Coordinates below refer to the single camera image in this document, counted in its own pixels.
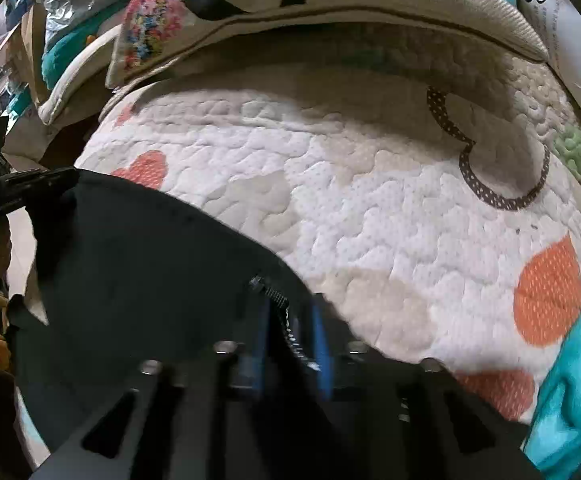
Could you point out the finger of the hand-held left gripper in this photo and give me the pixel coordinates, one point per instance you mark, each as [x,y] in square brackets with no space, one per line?
[40,182]

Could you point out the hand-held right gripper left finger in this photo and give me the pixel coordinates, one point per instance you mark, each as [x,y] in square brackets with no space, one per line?
[253,375]

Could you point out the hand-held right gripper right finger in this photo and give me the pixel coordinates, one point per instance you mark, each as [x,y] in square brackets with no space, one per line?
[322,360]

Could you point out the black pants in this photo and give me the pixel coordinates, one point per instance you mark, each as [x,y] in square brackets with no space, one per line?
[145,260]

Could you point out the beige folded cushion pad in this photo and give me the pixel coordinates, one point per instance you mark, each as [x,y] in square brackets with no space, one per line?
[70,92]

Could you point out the brown paper bag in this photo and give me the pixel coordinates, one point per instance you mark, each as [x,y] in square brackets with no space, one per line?
[33,45]

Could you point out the teal cloth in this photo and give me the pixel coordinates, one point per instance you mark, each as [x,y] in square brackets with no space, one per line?
[63,52]

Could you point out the heart print quilt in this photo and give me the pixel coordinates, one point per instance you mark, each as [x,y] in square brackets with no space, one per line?
[370,210]

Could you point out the teal printed fleece blanket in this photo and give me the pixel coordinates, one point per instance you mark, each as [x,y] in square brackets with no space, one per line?
[570,400]

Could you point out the white paper bag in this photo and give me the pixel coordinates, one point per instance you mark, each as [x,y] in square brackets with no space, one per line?
[565,40]

